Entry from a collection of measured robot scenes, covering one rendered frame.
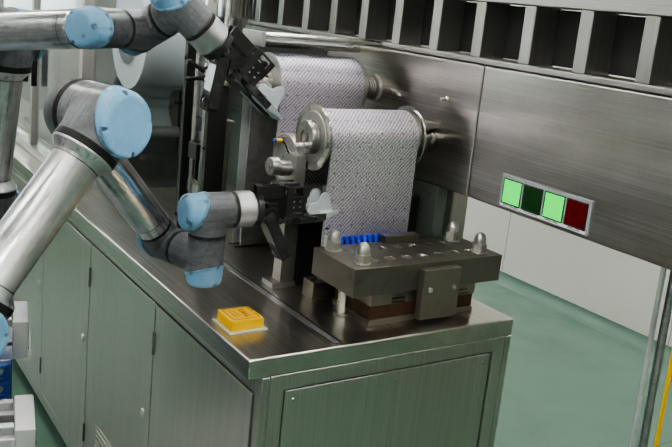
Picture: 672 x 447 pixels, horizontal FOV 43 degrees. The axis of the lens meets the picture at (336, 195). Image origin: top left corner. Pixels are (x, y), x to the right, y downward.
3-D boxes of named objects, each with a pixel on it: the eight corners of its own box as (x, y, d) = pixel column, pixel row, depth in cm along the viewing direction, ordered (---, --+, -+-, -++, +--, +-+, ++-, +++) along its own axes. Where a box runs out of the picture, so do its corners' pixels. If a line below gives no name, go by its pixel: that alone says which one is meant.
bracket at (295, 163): (259, 282, 197) (270, 151, 190) (284, 279, 201) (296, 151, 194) (270, 289, 193) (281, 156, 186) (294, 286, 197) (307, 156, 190)
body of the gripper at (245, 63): (278, 68, 174) (240, 26, 167) (250, 99, 173) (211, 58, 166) (261, 63, 180) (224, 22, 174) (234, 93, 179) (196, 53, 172)
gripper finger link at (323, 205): (347, 193, 185) (310, 194, 181) (344, 219, 187) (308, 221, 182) (340, 189, 188) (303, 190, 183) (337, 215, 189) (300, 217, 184)
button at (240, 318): (216, 320, 172) (217, 309, 171) (247, 316, 175) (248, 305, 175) (231, 333, 166) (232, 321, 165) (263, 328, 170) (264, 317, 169)
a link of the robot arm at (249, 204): (240, 232, 173) (222, 221, 179) (260, 230, 175) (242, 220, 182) (242, 196, 171) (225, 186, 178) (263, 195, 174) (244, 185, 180)
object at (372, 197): (320, 242, 189) (329, 160, 185) (405, 236, 202) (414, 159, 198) (322, 243, 189) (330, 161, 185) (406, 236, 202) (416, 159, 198)
